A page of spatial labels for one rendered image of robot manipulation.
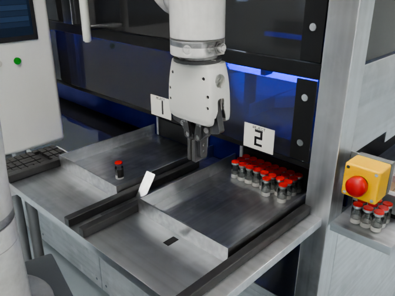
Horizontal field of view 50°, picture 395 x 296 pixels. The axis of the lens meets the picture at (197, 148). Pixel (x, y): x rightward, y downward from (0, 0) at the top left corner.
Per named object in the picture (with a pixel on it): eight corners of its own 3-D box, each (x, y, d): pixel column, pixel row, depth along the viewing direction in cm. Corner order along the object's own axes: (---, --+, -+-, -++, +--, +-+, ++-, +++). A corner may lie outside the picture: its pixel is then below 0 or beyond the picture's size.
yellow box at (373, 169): (355, 181, 91) (360, 151, 88) (389, 192, 87) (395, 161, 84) (339, 194, 86) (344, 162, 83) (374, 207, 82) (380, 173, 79)
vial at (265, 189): (264, 191, 103) (265, 174, 101) (271, 194, 101) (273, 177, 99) (258, 195, 101) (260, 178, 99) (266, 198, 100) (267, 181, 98)
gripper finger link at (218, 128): (235, 123, 65) (214, 138, 69) (210, 80, 66) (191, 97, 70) (230, 125, 64) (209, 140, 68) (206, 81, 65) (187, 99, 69)
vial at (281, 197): (280, 198, 100) (281, 181, 98) (288, 201, 98) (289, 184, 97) (274, 201, 98) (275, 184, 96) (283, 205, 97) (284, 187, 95)
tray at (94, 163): (154, 133, 138) (153, 123, 137) (213, 156, 122) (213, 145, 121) (60, 166, 116) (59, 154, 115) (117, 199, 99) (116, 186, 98)
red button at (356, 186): (350, 187, 85) (353, 170, 84) (370, 194, 83) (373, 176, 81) (341, 194, 83) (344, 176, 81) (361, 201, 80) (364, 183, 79)
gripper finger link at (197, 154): (218, 124, 69) (217, 161, 71) (204, 119, 71) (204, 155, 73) (205, 129, 67) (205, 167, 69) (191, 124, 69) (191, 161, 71)
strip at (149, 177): (148, 191, 103) (147, 170, 101) (156, 196, 101) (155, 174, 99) (100, 215, 93) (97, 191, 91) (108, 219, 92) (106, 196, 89)
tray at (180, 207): (234, 164, 117) (234, 152, 116) (318, 197, 101) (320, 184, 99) (138, 211, 95) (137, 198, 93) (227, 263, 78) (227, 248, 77)
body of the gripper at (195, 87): (238, 51, 64) (236, 121, 69) (190, 44, 71) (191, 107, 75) (205, 59, 59) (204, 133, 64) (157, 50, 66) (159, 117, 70)
